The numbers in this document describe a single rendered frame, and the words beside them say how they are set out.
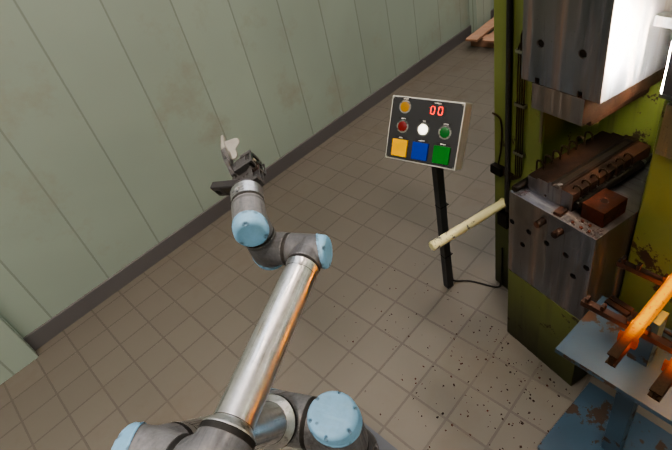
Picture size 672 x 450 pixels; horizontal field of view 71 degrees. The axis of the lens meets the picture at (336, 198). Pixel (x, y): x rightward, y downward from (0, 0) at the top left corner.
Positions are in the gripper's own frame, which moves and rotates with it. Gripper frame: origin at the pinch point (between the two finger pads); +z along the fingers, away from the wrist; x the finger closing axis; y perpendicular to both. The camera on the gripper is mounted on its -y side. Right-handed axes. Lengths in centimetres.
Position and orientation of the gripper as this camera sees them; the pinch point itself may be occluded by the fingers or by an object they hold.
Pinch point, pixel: (236, 151)
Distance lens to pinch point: 150.0
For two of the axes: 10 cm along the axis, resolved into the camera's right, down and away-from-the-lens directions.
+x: -5.1, -5.5, -6.6
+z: -2.1, -6.7, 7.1
